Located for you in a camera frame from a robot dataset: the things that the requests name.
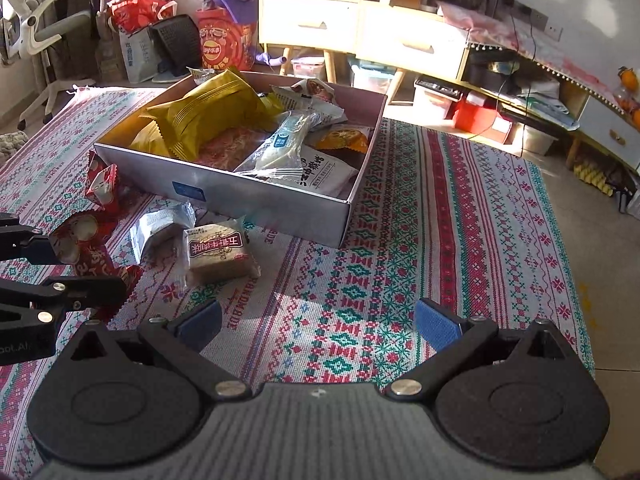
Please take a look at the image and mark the red snack packet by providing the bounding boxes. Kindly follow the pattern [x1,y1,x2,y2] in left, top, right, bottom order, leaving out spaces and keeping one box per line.
[50,210,143,306]
[86,150,121,211]

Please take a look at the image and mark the orange snack packet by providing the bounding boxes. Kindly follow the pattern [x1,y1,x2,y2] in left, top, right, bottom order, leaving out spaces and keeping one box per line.
[312,126,373,153]

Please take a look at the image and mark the red plastic bag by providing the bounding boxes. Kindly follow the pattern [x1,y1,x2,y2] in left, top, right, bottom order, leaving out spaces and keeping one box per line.
[107,0,178,36]

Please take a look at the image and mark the wooden shelf cabinet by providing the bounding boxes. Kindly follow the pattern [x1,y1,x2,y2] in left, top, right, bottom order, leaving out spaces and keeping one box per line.
[257,0,471,106]

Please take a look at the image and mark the black cable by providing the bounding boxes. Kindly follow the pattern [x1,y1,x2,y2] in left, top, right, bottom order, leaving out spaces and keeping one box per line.
[510,10,540,78]

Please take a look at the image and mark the long white blue snack packet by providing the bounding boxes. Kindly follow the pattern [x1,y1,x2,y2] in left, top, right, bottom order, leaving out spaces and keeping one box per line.
[232,110,321,176]

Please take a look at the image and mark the red shoe box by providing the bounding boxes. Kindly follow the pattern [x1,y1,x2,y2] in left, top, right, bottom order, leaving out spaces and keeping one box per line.
[452,97,516,133]

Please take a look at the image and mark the yellow snack packet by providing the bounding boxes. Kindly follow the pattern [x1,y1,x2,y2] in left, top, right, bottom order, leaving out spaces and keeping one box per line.
[130,120,173,158]
[139,69,278,162]

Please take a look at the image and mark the yellow ridged objects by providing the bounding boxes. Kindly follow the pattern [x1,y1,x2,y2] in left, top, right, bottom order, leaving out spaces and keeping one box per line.
[572,160,613,196]

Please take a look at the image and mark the white office chair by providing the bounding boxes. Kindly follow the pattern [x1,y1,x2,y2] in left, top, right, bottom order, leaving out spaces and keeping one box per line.
[0,0,108,131]

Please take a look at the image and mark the white cabinet drawer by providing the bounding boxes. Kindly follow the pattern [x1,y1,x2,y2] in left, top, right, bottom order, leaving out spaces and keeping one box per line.
[356,7,471,81]
[261,0,358,53]

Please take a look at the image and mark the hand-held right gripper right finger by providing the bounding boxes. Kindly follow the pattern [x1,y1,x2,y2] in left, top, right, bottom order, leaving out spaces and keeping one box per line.
[382,298,568,403]

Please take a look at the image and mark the white pictured snack packet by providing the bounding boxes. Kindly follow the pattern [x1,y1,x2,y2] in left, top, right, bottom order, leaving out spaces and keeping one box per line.
[270,78,347,126]

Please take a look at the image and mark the low white cabinet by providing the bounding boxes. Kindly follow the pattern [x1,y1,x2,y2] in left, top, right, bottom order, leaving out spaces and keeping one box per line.
[462,45,640,176]

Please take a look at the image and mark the patterned woven tablecloth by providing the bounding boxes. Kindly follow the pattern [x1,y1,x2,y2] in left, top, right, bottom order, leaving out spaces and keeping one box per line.
[0,87,596,480]

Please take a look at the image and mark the pink cardboard box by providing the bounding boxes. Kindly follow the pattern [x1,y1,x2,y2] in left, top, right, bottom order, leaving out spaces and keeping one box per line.
[92,71,388,250]

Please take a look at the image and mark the clear storage box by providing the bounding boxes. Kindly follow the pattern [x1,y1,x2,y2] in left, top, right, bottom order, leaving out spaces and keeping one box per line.
[412,77,463,120]
[350,60,396,96]
[291,56,326,81]

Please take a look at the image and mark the silver snack packet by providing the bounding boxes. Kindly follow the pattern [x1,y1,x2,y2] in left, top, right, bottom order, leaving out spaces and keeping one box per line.
[129,201,197,265]
[186,66,221,86]

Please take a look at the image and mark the pink snack packet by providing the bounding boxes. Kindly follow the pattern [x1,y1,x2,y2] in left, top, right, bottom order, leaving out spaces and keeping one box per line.
[195,127,271,171]

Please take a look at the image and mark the pink cloth cover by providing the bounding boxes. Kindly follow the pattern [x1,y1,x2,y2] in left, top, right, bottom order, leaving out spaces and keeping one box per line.
[440,2,616,96]

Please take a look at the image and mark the white paper bag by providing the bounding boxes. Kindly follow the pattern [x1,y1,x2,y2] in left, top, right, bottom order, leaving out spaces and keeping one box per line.
[119,27,161,85]

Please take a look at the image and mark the black plastic basket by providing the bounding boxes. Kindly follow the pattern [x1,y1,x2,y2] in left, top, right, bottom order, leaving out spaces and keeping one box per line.
[147,14,203,76]

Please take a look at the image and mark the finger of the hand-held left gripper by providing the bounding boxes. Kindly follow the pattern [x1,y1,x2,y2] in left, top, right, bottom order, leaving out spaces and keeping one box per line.
[0,212,63,266]
[0,275,128,331]

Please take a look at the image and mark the grey knitted cloth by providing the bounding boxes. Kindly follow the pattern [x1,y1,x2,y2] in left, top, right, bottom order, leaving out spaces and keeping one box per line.
[0,131,28,161]

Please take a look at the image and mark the white black-print snack packet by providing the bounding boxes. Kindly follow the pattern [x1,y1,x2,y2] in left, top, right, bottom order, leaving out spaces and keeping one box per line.
[245,147,358,198]

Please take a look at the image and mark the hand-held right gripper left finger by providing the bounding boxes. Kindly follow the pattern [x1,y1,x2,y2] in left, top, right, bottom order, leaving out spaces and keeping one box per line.
[70,299,253,403]

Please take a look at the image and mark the beige snack packet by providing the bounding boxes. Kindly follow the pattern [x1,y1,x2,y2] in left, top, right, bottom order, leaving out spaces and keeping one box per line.
[182,217,262,286]

